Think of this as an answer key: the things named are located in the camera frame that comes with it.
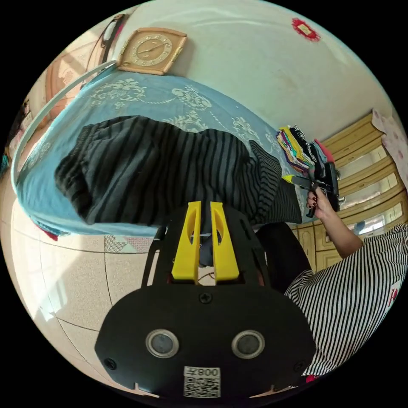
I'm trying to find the beige square wall clock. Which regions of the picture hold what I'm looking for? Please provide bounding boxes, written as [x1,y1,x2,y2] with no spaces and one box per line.
[117,28,188,76]

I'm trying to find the person's right hand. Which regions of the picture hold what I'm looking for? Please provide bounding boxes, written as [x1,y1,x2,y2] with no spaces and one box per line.
[306,188,336,221]

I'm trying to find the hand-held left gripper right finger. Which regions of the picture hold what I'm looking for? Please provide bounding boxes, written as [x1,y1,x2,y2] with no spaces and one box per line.
[210,201,240,282]

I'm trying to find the person's right forearm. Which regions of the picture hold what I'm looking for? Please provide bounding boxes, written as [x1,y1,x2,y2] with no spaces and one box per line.
[320,211,365,259]

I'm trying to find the bed with blue printed sheet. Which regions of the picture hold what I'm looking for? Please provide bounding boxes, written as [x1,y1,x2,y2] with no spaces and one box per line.
[11,60,317,238]

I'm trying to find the person's body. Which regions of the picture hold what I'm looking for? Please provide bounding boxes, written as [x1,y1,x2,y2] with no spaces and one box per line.
[256,221,408,385]

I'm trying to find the gray striped pants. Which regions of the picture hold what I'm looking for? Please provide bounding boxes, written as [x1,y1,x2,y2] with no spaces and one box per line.
[54,115,303,226]

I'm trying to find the yellow wooden cupboard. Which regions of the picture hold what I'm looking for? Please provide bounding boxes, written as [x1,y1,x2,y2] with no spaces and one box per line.
[290,110,408,273]

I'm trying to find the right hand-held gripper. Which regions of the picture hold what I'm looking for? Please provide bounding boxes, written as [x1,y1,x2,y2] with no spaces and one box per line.
[283,163,332,218]

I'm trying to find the red wall ornament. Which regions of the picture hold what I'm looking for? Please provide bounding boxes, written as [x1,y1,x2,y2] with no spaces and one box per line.
[291,17,322,43]

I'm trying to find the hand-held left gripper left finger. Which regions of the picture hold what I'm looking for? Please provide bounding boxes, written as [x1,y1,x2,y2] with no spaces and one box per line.
[171,201,202,282]

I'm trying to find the pile of clothes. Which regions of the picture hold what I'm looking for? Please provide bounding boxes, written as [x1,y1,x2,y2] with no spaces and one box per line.
[275,125,335,175]

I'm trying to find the white floral cloth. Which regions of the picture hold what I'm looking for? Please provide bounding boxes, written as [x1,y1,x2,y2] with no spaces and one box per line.
[371,108,408,181]

